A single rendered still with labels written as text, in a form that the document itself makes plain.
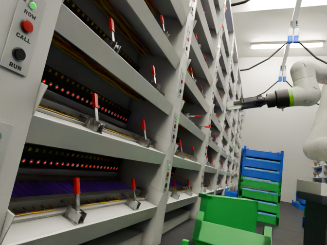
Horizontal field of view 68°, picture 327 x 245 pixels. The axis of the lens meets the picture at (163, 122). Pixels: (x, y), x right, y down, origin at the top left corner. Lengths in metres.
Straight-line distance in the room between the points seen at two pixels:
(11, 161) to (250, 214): 1.11
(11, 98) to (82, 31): 0.19
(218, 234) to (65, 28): 0.61
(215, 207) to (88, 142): 0.78
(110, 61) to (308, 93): 0.96
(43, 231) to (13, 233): 0.05
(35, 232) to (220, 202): 0.86
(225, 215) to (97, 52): 0.93
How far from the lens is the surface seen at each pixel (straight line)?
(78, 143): 0.51
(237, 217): 1.27
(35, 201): 0.55
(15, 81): 0.40
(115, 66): 0.60
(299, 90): 1.31
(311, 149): 1.59
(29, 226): 0.51
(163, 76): 1.02
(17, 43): 0.41
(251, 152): 2.08
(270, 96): 1.30
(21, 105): 0.41
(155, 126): 0.96
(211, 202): 1.16
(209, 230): 0.74
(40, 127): 0.44
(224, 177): 2.99
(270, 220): 2.12
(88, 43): 0.53
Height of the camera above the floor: 0.30
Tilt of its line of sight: 10 degrees up
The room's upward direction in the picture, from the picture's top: 9 degrees clockwise
